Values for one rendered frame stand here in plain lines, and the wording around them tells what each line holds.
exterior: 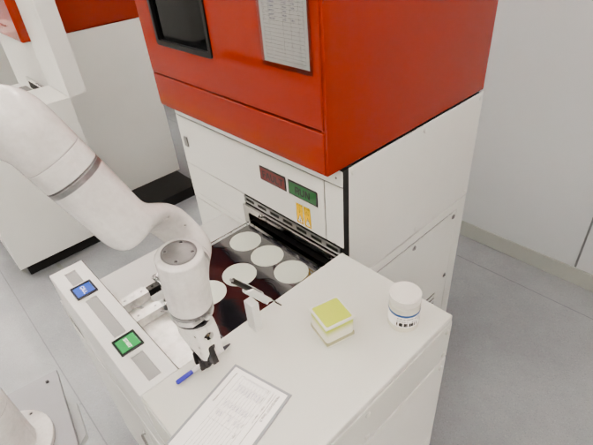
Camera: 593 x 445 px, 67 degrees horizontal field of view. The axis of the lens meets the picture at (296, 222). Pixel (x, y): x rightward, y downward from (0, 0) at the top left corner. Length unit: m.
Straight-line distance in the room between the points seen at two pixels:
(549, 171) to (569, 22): 0.69
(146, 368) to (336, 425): 0.44
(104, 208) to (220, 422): 0.48
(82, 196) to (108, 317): 0.59
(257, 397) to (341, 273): 0.41
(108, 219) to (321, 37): 0.55
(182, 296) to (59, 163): 0.29
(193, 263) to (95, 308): 0.56
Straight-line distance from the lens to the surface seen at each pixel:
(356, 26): 1.04
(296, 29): 1.02
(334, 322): 0.99
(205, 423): 0.97
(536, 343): 2.46
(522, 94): 2.50
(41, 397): 1.33
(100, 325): 1.23
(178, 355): 1.20
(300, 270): 1.31
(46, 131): 0.69
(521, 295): 2.67
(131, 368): 1.11
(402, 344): 1.05
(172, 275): 0.77
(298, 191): 1.28
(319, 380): 0.99
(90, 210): 0.71
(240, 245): 1.43
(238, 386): 0.99
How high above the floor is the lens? 1.77
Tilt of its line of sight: 36 degrees down
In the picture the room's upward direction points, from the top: 5 degrees counter-clockwise
